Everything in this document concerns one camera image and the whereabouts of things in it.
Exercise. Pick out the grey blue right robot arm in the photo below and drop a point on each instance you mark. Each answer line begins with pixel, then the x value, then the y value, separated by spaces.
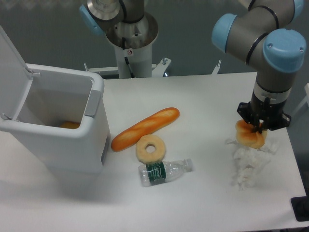
pixel 260 39

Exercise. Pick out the white metal frame bracket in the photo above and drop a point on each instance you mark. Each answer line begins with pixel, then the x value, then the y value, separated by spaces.
pixel 158 70

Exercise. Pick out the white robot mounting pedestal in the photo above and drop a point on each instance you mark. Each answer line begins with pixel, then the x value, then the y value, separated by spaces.
pixel 134 63

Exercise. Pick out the long orange baguette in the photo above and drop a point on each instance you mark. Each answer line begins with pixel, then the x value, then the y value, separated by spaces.
pixel 149 125

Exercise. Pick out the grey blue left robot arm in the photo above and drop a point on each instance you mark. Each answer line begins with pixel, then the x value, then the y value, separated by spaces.
pixel 130 30

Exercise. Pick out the orange bread inside trash can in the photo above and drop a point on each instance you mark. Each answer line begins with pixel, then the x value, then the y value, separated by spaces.
pixel 69 125

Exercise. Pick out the black device at table edge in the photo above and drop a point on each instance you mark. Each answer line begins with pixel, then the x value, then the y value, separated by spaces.
pixel 300 207

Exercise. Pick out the pale ring donut bread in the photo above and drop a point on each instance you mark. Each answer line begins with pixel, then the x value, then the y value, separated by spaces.
pixel 150 149

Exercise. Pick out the crushed clear plastic bottle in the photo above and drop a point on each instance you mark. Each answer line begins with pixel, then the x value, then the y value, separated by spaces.
pixel 163 172

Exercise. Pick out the crumpled white tissue paper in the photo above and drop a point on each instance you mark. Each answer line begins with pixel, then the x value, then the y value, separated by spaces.
pixel 250 162

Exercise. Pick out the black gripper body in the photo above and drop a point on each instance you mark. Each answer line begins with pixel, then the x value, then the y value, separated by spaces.
pixel 267 106

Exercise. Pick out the open white trash can lid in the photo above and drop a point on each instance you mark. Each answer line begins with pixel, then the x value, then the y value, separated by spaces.
pixel 15 79

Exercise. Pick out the white trash can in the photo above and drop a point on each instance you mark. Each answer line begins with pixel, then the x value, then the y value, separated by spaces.
pixel 58 95

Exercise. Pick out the round golden bread roll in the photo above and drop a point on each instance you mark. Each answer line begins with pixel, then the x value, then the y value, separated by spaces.
pixel 247 135

